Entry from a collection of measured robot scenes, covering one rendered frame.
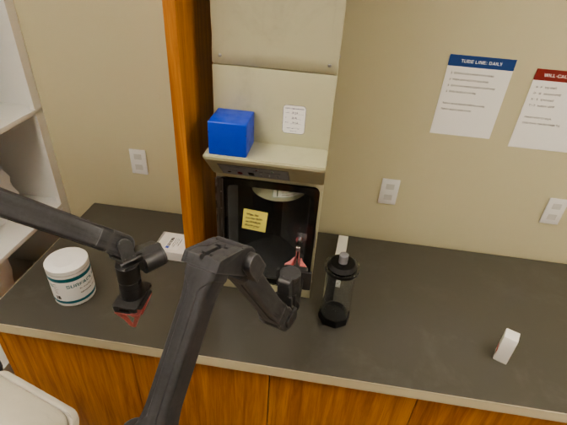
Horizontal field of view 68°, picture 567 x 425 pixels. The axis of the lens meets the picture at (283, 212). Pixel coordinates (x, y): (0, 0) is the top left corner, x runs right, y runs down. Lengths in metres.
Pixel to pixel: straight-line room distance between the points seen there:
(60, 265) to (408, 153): 1.26
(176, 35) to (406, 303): 1.12
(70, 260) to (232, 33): 0.87
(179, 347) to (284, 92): 0.68
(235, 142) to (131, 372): 0.87
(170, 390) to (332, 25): 0.84
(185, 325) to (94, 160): 1.34
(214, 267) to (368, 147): 1.05
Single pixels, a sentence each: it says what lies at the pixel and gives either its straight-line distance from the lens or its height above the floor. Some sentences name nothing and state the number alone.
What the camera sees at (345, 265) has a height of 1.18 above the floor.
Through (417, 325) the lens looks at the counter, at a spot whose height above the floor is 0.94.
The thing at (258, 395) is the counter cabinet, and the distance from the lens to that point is 1.50.
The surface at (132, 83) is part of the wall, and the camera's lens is 1.76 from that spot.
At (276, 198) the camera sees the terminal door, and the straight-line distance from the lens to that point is 1.25.
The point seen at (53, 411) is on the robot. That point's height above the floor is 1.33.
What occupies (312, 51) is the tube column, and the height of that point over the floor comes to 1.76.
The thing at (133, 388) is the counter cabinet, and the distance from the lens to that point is 1.66.
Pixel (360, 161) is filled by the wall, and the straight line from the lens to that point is 1.67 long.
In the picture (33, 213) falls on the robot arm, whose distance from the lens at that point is 1.02.
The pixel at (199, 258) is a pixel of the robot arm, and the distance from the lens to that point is 0.73.
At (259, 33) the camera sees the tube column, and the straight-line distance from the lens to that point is 1.10.
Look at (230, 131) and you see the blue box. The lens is 1.08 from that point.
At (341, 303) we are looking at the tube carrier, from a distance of 1.35.
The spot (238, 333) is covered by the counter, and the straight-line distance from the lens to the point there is 1.39.
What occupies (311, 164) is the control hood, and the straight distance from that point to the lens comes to 1.08.
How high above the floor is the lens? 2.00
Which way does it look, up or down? 34 degrees down
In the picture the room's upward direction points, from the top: 4 degrees clockwise
